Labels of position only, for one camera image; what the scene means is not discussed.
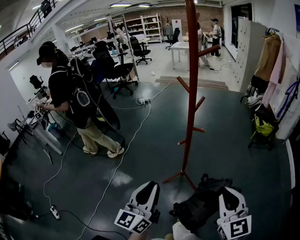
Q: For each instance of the black bag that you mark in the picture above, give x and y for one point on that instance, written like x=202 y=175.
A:
x=264 y=112

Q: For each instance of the white table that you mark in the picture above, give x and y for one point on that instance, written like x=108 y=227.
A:
x=180 y=45

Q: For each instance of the white power strip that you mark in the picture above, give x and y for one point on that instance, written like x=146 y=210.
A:
x=55 y=212
x=144 y=100

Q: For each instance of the black office chair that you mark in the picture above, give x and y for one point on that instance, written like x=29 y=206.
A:
x=35 y=80
x=136 y=47
x=103 y=56
x=175 y=35

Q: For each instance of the black hanging garment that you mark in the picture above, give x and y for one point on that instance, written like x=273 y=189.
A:
x=259 y=84

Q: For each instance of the white shelving unit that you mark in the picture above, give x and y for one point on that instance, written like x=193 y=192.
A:
x=141 y=23

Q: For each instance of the blue office chair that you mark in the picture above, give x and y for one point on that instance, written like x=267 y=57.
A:
x=96 y=70

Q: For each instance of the grey jacket on stand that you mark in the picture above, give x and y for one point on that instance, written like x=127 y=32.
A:
x=168 y=30

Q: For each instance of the pink hanging garment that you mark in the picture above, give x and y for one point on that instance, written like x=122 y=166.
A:
x=276 y=77

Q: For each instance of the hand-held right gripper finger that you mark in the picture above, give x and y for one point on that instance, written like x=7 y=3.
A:
x=241 y=201
x=221 y=204

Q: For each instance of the red wooden coat stand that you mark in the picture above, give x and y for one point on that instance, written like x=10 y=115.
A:
x=191 y=93

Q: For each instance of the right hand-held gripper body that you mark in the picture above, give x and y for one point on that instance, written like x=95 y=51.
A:
x=236 y=226

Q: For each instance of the yellow-green bag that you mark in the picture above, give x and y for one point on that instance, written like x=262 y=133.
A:
x=263 y=129

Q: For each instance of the long ceiling light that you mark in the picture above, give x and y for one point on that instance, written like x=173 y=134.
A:
x=120 y=5
x=143 y=5

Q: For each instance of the white bag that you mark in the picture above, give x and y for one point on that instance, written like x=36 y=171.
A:
x=254 y=99

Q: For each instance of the tan hanging jacket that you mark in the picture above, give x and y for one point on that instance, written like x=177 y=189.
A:
x=268 y=58

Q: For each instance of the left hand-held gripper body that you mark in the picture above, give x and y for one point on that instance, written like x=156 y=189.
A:
x=131 y=220

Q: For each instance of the grey locker cabinet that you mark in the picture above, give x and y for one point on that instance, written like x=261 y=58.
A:
x=248 y=47

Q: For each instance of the white desk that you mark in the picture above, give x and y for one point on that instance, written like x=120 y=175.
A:
x=50 y=144

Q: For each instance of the black mezzanine railing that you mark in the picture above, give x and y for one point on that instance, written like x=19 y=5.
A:
x=30 y=28

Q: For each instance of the white and red sign board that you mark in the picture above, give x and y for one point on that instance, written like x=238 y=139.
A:
x=176 y=23

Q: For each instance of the brown striped step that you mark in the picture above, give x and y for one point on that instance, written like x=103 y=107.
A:
x=211 y=83

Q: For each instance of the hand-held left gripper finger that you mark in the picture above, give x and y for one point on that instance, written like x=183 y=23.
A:
x=134 y=192
x=156 y=199

